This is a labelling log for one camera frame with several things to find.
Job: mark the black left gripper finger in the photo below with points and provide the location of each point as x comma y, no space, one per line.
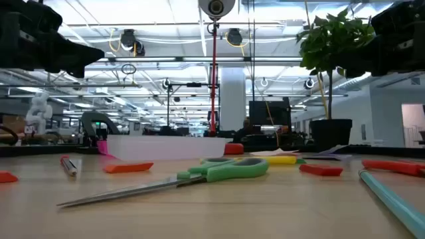
73,58

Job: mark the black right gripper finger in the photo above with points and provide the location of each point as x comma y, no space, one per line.
362,61

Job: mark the silver pen with red cap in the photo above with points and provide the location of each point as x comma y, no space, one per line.
69,165

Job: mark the red eraser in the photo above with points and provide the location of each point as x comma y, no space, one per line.
320,170

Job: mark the orange eraser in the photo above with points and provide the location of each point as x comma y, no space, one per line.
127,167
6,177

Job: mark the yellow highlighter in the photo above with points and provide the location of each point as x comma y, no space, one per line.
280,160

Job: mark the teal pencil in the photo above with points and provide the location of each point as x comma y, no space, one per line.
395,204

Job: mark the green leafy plant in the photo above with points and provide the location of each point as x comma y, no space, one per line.
327,43

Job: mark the black plant pot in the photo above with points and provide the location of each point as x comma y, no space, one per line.
330,134

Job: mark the black equipment at left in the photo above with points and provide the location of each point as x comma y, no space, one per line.
50,151

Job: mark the purple paper notepad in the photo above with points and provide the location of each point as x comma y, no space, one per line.
328,155

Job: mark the black monitor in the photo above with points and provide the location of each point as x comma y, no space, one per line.
269,113

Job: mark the translucent plastic box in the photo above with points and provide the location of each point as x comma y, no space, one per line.
166,147

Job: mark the white column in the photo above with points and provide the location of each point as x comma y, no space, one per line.
233,99

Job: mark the person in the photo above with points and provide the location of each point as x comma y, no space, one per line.
244,131

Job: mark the red vertical pole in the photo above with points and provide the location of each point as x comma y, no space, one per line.
213,83

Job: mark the red rounded object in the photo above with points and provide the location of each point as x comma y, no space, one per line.
234,149

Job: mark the black stand frame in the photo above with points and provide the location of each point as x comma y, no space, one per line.
194,84

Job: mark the white round overhead camera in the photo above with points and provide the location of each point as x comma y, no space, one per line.
216,7

